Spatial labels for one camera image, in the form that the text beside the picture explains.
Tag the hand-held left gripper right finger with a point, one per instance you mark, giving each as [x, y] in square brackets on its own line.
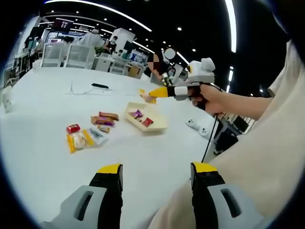
[205, 183]

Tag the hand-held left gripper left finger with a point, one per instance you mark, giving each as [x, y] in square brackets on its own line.
[107, 183]

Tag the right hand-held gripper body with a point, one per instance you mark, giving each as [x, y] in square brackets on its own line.
[202, 70]

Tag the yellow bread food packet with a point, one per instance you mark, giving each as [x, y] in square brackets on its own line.
[77, 142]
[149, 99]

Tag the beige food container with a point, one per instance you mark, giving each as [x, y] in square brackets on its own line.
[156, 119]

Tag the small dark red candy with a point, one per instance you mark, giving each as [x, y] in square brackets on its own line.
[147, 122]

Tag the clear dark cookie food packet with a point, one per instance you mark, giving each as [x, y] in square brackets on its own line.
[96, 136]

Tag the small orange food packet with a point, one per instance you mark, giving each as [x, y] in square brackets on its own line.
[104, 128]

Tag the brown purple food bar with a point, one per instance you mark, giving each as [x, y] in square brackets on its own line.
[102, 121]

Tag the small red food packet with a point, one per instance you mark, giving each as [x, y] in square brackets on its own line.
[74, 128]

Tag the person's right hand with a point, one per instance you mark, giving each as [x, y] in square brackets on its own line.
[212, 97]

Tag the white game controller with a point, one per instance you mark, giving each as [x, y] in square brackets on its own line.
[204, 132]
[191, 123]

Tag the black office chair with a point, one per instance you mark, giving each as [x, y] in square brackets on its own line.
[226, 140]

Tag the long ceiling strip light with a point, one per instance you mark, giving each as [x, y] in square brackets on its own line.
[232, 26]

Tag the black oblong remote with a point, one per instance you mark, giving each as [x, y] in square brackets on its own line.
[100, 85]

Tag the curved ceiling strip light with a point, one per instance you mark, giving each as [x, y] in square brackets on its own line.
[131, 18]

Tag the white power strip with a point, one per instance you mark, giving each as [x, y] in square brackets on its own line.
[79, 90]

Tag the small hanging display screen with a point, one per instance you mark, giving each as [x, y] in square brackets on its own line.
[64, 23]

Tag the white paper cup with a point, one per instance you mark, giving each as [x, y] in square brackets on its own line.
[6, 99]

